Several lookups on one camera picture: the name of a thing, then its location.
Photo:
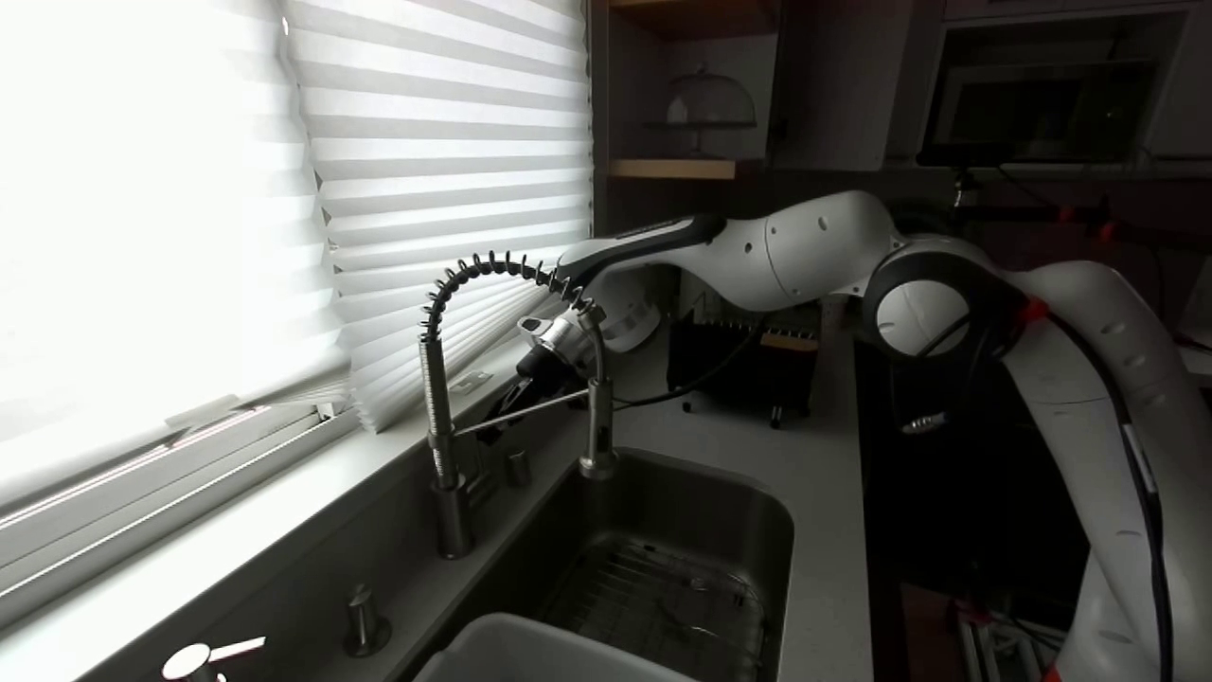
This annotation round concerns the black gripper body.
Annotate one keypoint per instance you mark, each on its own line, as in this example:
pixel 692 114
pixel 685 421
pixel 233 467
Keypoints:
pixel 534 380

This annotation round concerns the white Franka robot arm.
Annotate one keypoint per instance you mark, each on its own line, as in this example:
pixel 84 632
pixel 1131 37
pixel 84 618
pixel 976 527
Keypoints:
pixel 820 249

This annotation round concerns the small chrome deck button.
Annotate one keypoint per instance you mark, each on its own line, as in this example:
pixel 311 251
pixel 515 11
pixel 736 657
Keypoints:
pixel 515 467

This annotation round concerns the chrome spring pull-down faucet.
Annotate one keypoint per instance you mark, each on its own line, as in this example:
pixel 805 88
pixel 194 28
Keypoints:
pixel 438 419

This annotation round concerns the black countertop appliance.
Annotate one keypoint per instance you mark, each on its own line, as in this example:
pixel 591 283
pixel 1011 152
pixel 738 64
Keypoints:
pixel 757 374

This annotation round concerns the stainless steel sink basin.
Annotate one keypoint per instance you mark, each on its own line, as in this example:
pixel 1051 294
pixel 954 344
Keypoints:
pixel 707 532

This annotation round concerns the narrow white pleated blind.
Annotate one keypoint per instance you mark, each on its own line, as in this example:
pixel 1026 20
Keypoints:
pixel 439 163

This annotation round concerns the white plastic wash tub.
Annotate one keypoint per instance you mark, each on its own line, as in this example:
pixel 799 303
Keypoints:
pixel 541 654

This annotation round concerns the chrome sink air gap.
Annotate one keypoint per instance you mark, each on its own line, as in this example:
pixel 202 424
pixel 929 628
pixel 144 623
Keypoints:
pixel 365 618

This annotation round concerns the glass cake dome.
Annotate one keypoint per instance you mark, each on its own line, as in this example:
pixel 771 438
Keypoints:
pixel 709 101

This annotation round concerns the wide white pleated blind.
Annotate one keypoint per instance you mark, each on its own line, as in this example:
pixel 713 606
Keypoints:
pixel 139 230

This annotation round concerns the dark kitchen cabinet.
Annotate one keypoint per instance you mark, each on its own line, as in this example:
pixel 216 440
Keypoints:
pixel 986 504

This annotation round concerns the clutter on floor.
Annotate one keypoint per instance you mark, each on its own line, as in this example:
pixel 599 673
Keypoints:
pixel 1006 644

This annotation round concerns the built-in black microwave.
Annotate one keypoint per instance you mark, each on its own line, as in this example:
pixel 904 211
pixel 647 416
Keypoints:
pixel 1045 88

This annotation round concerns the wooden wall shelf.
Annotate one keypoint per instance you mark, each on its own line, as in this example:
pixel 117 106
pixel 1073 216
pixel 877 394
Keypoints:
pixel 666 168

